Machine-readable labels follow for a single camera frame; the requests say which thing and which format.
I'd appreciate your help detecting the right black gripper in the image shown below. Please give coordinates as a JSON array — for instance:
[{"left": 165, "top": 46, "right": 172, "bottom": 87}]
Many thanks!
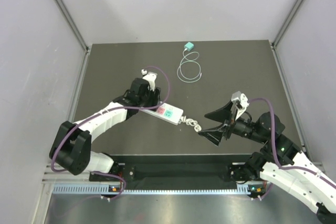
[{"left": 197, "top": 99, "right": 267, "bottom": 145}]

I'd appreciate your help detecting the white power strip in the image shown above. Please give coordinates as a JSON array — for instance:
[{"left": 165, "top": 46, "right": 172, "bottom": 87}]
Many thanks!
[{"left": 142, "top": 103, "right": 184, "bottom": 125}]

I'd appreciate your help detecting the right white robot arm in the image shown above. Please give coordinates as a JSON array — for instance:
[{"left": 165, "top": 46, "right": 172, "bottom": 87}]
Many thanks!
[{"left": 199, "top": 99, "right": 335, "bottom": 223}]

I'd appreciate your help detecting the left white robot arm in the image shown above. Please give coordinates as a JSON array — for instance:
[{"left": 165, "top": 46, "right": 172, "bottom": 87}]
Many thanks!
[{"left": 49, "top": 72, "right": 161, "bottom": 180}]

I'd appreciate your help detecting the teal charger block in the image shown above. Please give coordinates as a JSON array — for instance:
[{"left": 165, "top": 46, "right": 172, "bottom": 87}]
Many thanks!
[{"left": 184, "top": 42, "right": 194, "bottom": 51}]

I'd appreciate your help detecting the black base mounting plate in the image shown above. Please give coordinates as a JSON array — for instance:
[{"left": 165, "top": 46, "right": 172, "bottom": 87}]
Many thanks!
[{"left": 89, "top": 155, "right": 263, "bottom": 189}]

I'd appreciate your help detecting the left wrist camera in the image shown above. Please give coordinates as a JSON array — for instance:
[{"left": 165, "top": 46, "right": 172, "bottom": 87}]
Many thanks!
[{"left": 141, "top": 69, "right": 157, "bottom": 91}]

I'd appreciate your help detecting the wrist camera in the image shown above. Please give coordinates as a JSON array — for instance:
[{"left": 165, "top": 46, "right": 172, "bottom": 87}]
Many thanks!
[
  {"left": 231, "top": 91, "right": 249, "bottom": 122},
  {"left": 141, "top": 69, "right": 157, "bottom": 91}
]

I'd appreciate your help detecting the white power strip cord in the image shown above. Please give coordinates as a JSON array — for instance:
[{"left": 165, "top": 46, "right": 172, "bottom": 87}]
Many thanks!
[{"left": 180, "top": 115, "right": 203, "bottom": 133}]

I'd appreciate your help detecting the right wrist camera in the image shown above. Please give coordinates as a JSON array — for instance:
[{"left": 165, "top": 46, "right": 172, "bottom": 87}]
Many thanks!
[{"left": 231, "top": 91, "right": 249, "bottom": 122}]

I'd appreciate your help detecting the left aluminium frame post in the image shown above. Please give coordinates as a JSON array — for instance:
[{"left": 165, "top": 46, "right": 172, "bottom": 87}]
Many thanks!
[{"left": 39, "top": 0, "right": 90, "bottom": 51}]

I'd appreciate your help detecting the aluminium frame post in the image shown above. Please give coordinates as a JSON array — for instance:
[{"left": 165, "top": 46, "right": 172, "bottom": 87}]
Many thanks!
[
  {"left": 39, "top": 0, "right": 90, "bottom": 51},
  {"left": 271, "top": 0, "right": 321, "bottom": 48}
]

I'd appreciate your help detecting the grey slotted cable duct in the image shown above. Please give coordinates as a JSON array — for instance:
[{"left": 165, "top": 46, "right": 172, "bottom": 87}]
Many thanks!
[{"left": 52, "top": 183, "right": 266, "bottom": 195}]

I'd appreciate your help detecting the right aluminium frame post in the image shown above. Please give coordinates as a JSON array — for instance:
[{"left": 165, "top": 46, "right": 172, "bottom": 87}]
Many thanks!
[{"left": 271, "top": 0, "right": 321, "bottom": 48}]

